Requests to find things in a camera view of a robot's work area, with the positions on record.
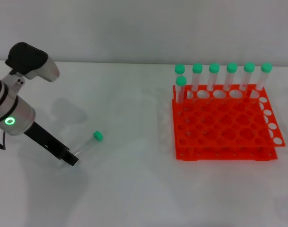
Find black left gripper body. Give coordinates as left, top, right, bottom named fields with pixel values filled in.
left=23, top=122, right=70, bottom=159

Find green capped clear test tube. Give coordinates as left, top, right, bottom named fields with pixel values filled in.
left=223, top=62, right=238, bottom=92
left=207, top=62, right=220, bottom=92
left=174, top=64, right=186, bottom=100
left=191, top=63, right=203, bottom=95
left=255, top=62, right=273, bottom=91
left=239, top=62, right=255, bottom=92
left=74, top=130, right=104, bottom=157
left=176, top=76, right=187, bottom=105

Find orange test tube rack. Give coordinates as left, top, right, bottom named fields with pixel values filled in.
left=171, top=84, right=286, bottom=162

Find left wrist camera housing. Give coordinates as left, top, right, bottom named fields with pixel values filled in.
left=5, top=42, right=61, bottom=83

